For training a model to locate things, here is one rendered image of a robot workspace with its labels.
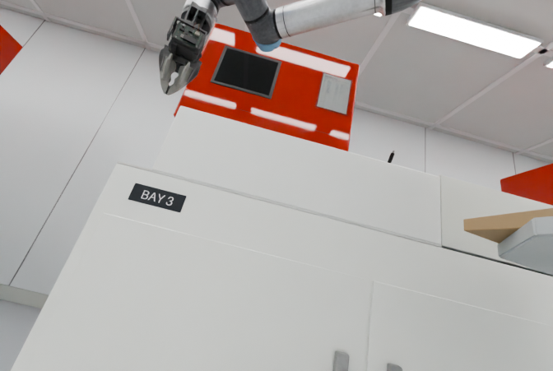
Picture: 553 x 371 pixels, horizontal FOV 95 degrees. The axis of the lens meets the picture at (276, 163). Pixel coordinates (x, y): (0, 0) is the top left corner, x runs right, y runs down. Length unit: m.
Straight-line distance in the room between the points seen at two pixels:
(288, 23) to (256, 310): 0.65
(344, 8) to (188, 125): 0.46
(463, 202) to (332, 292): 0.33
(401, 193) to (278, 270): 0.28
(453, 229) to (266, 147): 0.39
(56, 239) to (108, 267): 2.54
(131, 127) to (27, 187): 1.03
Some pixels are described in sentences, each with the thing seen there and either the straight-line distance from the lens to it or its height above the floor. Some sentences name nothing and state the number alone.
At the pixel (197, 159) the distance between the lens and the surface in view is 0.49.
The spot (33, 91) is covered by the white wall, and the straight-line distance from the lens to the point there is 3.78.
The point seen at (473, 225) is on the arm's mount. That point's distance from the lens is 0.45.
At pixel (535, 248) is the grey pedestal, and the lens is 0.43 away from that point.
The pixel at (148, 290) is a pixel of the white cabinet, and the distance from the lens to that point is 0.47.
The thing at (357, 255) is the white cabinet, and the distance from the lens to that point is 0.49.
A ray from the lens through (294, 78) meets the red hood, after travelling 1.36.
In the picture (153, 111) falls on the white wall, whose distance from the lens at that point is 3.14.
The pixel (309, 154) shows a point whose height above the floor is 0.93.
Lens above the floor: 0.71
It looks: 22 degrees up
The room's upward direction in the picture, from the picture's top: 14 degrees clockwise
